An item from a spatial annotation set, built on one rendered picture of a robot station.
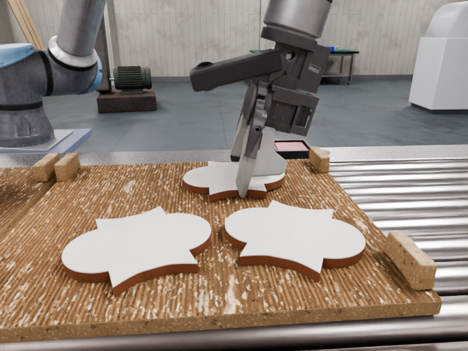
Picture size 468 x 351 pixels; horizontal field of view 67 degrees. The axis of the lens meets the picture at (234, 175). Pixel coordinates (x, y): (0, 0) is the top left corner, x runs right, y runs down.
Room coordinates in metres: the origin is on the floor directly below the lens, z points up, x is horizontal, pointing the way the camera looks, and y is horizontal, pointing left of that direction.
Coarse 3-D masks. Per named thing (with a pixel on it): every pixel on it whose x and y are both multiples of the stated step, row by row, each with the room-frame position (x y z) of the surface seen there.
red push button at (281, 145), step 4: (276, 144) 0.68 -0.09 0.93; (280, 144) 0.68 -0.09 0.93; (284, 144) 0.68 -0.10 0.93; (288, 144) 0.68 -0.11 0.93; (292, 144) 0.68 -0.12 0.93; (296, 144) 0.68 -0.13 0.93; (300, 144) 0.68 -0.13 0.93; (276, 148) 0.66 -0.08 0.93; (280, 148) 0.65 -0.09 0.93; (284, 148) 0.65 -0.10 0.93; (288, 148) 0.65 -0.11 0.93; (292, 148) 0.65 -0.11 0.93; (296, 148) 0.65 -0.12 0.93; (300, 148) 0.65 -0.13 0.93; (304, 148) 0.65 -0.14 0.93
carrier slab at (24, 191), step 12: (0, 168) 0.53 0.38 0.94; (12, 168) 0.53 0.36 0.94; (24, 168) 0.53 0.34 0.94; (0, 180) 0.48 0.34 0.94; (12, 180) 0.48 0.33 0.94; (24, 180) 0.48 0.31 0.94; (0, 192) 0.44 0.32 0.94; (12, 192) 0.44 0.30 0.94; (24, 192) 0.44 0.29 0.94; (36, 192) 0.44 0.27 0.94; (0, 204) 0.40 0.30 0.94; (12, 204) 0.40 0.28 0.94; (24, 204) 0.40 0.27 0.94; (0, 216) 0.37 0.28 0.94; (12, 216) 0.37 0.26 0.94; (0, 228) 0.34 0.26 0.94
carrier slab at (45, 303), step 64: (64, 192) 0.44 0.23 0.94; (128, 192) 0.44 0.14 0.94; (192, 192) 0.44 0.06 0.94; (320, 192) 0.44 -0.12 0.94; (0, 256) 0.29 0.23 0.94; (384, 256) 0.29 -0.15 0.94; (0, 320) 0.21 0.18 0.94; (64, 320) 0.21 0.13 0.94; (128, 320) 0.21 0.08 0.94; (192, 320) 0.21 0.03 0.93; (256, 320) 0.22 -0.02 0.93; (320, 320) 0.22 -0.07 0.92
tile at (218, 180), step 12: (204, 168) 0.50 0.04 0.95; (216, 168) 0.50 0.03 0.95; (228, 168) 0.49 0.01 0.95; (192, 180) 0.45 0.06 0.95; (204, 180) 0.45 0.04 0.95; (216, 180) 0.45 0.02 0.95; (228, 180) 0.45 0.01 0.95; (252, 180) 0.44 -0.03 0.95; (264, 180) 0.44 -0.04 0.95; (276, 180) 0.44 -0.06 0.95; (204, 192) 0.43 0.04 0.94; (216, 192) 0.41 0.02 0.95; (228, 192) 0.42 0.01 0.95; (252, 192) 0.42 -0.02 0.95; (264, 192) 0.41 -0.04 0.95
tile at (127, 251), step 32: (96, 224) 0.34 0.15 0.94; (128, 224) 0.33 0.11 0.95; (160, 224) 0.33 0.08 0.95; (192, 224) 0.33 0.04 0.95; (64, 256) 0.27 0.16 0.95; (96, 256) 0.27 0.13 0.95; (128, 256) 0.27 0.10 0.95; (160, 256) 0.27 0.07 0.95; (192, 256) 0.27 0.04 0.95; (128, 288) 0.24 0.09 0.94
